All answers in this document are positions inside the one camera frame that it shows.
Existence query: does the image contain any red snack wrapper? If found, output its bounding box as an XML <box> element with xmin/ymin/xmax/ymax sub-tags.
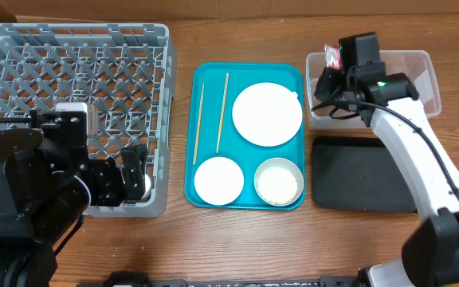
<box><xmin>324</xmin><ymin>45</ymin><xmax>341</xmax><ymax>71</ymax></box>

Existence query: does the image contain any white cup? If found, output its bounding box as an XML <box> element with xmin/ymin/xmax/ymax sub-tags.
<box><xmin>141</xmin><ymin>174</ymin><xmax>151</xmax><ymax>200</ymax></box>

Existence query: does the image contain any small white plate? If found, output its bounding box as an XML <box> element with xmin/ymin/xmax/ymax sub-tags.
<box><xmin>194</xmin><ymin>156</ymin><xmax>245</xmax><ymax>206</ymax></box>

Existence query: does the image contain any wooden chopstick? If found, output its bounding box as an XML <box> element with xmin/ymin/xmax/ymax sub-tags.
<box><xmin>216</xmin><ymin>73</ymin><xmax>230</xmax><ymax>153</ymax></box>
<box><xmin>193</xmin><ymin>83</ymin><xmax>205</xmax><ymax>166</ymax></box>

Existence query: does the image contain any grey bowl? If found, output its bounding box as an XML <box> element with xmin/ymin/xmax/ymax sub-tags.
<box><xmin>254</xmin><ymin>158</ymin><xmax>304</xmax><ymax>207</ymax></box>

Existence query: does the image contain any white rice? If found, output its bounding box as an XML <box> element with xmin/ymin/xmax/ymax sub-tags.
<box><xmin>257</xmin><ymin>167</ymin><xmax>297</xmax><ymax>206</ymax></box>

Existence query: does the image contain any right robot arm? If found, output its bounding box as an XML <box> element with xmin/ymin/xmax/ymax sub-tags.
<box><xmin>312</xmin><ymin>33</ymin><xmax>459</xmax><ymax>286</ymax></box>

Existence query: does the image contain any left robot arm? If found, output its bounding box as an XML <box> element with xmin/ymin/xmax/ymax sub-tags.
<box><xmin>0</xmin><ymin>111</ymin><xmax>148</xmax><ymax>286</ymax></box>

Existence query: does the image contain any black waste tray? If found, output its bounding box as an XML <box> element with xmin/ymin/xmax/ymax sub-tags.
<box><xmin>312</xmin><ymin>136</ymin><xmax>417</xmax><ymax>213</ymax></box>

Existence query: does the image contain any clear plastic bin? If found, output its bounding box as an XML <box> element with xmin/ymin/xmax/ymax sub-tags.
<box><xmin>305</xmin><ymin>50</ymin><xmax>441</xmax><ymax>129</ymax></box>

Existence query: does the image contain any grey dish rack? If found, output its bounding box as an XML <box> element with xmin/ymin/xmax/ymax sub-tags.
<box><xmin>0</xmin><ymin>23</ymin><xmax>177</xmax><ymax>218</ymax></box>

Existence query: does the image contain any large white plate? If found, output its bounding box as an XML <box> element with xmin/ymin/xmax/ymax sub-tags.
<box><xmin>232</xmin><ymin>82</ymin><xmax>303</xmax><ymax>147</ymax></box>

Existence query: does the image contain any teal serving tray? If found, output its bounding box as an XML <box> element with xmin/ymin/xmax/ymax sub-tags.
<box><xmin>184</xmin><ymin>62</ymin><xmax>306</xmax><ymax>210</ymax></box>

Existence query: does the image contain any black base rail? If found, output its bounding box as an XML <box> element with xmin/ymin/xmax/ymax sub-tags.
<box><xmin>101</xmin><ymin>271</ymin><xmax>366</xmax><ymax>287</ymax></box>

